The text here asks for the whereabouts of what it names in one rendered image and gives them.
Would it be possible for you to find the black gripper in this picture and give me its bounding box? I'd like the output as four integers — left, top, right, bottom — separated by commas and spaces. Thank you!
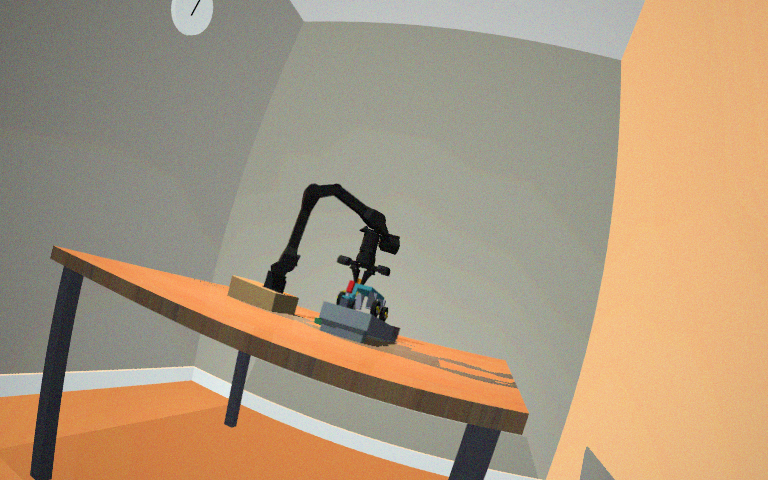
336, 245, 390, 285

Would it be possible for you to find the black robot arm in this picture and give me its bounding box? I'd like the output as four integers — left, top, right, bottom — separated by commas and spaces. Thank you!
261, 183, 400, 293

